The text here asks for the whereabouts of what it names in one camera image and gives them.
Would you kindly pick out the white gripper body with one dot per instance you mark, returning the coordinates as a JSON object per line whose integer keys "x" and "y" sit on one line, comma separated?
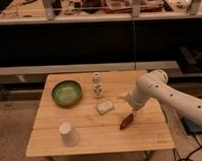
{"x": 132, "y": 99}

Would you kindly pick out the small white patterned bottle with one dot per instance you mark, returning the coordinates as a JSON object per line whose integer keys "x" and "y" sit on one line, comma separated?
{"x": 97, "y": 85}

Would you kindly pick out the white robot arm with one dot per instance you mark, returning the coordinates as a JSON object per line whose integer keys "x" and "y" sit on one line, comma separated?
{"x": 154, "y": 84}

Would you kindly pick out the red-brown chili pepper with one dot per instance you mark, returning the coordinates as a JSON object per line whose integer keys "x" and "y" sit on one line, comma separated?
{"x": 129, "y": 119}

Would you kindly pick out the wooden folding table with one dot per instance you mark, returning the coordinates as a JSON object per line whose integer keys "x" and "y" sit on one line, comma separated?
{"x": 98, "y": 134}

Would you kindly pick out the blue box on floor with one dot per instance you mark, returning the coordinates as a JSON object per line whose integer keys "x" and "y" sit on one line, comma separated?
{"x": 190, "y": 127}

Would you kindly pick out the green ceramic bowl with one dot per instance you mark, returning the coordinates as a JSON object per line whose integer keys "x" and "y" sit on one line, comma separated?
{"x": 66, "y": 93}

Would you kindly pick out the white upside-down cup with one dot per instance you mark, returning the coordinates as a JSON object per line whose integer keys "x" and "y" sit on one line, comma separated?
{"x": 68, "y": 134}

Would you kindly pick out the red tray on shelf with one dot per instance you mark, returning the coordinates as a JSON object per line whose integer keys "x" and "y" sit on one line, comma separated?
{"x": 112, "y": 6}

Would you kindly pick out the long metal shelf bench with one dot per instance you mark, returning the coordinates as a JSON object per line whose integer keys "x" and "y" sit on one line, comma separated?
{"x": 15, "y": 75}

